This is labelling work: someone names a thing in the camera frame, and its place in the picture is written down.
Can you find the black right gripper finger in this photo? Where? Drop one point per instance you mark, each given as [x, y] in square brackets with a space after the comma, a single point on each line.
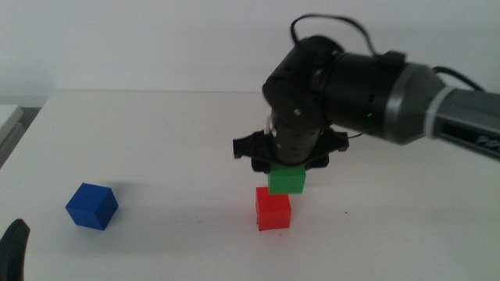
[261, 167]
[317, 164]

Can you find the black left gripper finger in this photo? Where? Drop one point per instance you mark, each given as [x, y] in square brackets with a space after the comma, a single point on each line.
[13, 250]

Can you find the green cube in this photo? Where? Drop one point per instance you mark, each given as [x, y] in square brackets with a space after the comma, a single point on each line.
[286, 181]

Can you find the red cube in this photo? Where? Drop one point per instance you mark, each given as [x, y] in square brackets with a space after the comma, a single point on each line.
[273, 212]

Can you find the blue cube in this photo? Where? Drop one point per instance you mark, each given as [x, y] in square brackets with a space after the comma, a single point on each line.
[91, 207]

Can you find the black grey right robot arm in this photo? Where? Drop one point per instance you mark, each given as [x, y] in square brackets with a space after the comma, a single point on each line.
[351, 93]

